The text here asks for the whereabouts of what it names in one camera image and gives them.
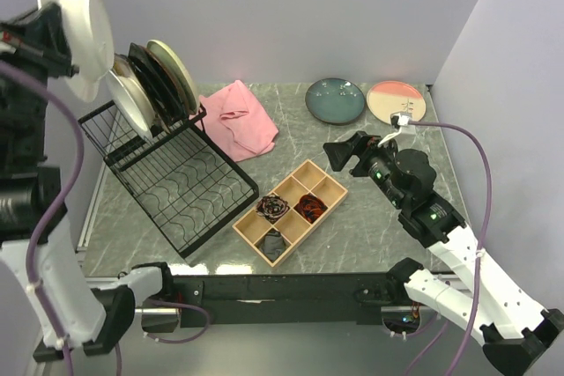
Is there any floral rolled tie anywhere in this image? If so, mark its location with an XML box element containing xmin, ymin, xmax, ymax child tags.
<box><xmin>255</xmin><ymin>194</ymin><xmax>289</xmax><ymax>224</ymax></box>

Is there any pink and cream plate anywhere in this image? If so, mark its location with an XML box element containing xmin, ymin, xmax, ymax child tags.
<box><xmin>366</xmin><ymin>81</ymin><xmax>427</xmax><ymax>124</ymax></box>

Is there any black wire dish rack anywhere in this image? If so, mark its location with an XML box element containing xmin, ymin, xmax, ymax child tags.
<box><xmin>78</xmin><ymin>101</ymin><xmax>259</xmax><ymax>258</ymax></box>

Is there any black ribbed plate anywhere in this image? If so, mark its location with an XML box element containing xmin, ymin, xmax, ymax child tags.
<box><xmin>128</xmin><ymin>42</ymin><xmax>175</xmax><ymax>126</ymax></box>

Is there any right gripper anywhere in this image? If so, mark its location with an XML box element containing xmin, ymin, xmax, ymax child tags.
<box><xmin>323</xmin><ymin>130</ymin><xmax>407</xmax><ymax>210</ymax></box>

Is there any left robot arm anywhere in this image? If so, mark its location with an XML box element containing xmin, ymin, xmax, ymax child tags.
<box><xmin>1</xmin><ymin>3</ymin><xmax>176</xmax><ymax>363</ymax></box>

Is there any teal glazed plate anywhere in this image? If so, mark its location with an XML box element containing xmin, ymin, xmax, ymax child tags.
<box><xmin>305</xmin><ymin>77</ymin><xmax>366</xmax><ymax>125</ymax></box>

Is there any brown rimmed dark plate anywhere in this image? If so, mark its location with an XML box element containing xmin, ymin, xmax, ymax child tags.
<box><xmin>142</xmin><ymin>46</ymin><xmax>185</xmax><ymax>122</ymax></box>

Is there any wooden compartment tray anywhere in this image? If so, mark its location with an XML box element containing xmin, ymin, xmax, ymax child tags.
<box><xmin>233</xmin><ymin>159</ymin><xmax>347</xmax><ymax>268</ymax></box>

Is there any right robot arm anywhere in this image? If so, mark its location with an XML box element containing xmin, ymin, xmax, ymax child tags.
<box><xmin>323</xmin><ymin>131</ymin><xmax>563</xmax><ymax>375</ymax></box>

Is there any white deep plate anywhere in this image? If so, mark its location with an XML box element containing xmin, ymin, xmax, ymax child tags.
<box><xmin>37</xmin><ymin>0</ymin><xmax>115</xmax><ymax>103</ymax></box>

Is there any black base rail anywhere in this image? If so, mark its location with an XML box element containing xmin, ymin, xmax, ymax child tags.
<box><xmin>143</xmin><ymin>272</ymin><xmax>415</xmax><ymax>328</ymax></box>

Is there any pale green plate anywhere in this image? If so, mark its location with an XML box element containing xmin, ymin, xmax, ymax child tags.
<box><xmin>146</xmin><ymin>40</ymin><xmax>200</xmax><ymax>115</ymax></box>

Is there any grey rolled cloth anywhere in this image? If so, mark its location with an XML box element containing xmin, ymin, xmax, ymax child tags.
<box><xmin>258</xmin><ymin>229</ymin><xmax>287</xmax><ymax>262</ymax></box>

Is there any white round plate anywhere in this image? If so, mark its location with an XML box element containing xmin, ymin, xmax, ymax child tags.
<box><xmin>105</xmin><ymin>54</ymin><xmax>155</xmax><ymax>141</ymax></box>

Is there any orange and black rolled tie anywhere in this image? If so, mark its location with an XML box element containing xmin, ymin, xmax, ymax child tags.
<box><xmin>294</xmin><ymin>194</ymin><xmax>328</xmax><ymax>224</ymax></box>

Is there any pink folded cloth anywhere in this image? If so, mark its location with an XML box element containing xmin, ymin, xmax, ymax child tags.
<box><xmin>199</xmin><ymin>80</ymin><xmax>278</xmax><ymax>162</ymax></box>

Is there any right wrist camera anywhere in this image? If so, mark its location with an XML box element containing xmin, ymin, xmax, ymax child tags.
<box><xmin>378</xmin><ymin>112</ymin><xmax>416</xmax><ymax>147</ymax></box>

